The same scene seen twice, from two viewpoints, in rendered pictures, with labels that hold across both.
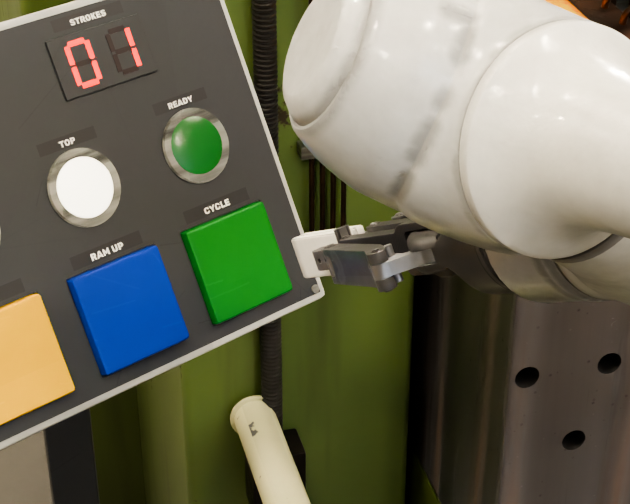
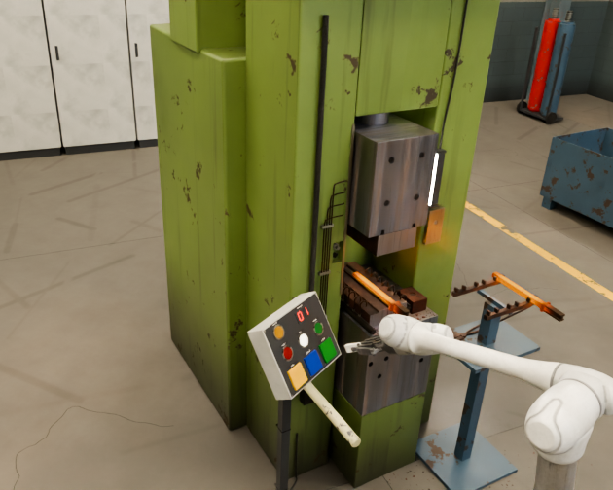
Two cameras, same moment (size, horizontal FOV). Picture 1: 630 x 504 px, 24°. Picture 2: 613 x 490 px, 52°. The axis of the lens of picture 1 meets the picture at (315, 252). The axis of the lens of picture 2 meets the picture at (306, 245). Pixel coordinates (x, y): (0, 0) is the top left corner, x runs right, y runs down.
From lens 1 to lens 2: 1.49 m
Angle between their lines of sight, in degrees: 15
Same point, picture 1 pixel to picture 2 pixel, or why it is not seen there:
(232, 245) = (327, 347)
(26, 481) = (201, 409)
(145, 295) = (315, 359)
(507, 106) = (414, 335)
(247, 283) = (330, 354)
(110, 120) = (305, 326)
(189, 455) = not seen: hidden behind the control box
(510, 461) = (367, 383)
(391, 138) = (398, 340)
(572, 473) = (378, 384)
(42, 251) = (299, 354)
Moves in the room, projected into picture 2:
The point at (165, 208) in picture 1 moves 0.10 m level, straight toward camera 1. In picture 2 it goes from (315, 341) to (325, 357)
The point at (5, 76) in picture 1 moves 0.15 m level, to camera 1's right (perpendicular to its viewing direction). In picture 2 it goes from (289, 321) to (328, 317)
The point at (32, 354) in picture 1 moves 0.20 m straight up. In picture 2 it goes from (301, 373) to (303, 329)
